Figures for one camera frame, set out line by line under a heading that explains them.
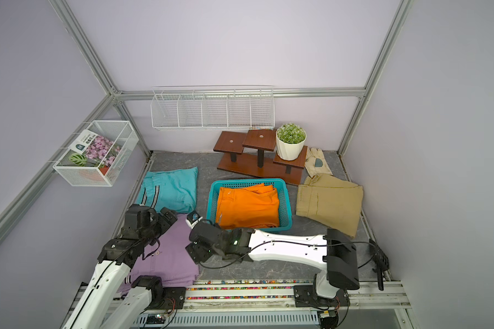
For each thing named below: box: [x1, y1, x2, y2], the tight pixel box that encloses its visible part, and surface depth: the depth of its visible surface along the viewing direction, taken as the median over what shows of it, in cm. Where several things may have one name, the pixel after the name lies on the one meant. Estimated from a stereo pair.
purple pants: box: [116, 213, 201, 292], surface depth 79 cm
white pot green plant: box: [275, 122, 307, 161], surface depth 90 cm
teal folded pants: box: [136, 166, 199, 214], surface depth 104 cm
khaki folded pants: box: [295, 173, 364, 239], surface depth 98 cm
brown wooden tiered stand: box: [212, 128, 309, 186], surface depth 105 cm
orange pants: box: [215, 183, 281, 229], surface depth 96 cm
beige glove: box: [304, 147, 334, 179], surface depth 117 cm
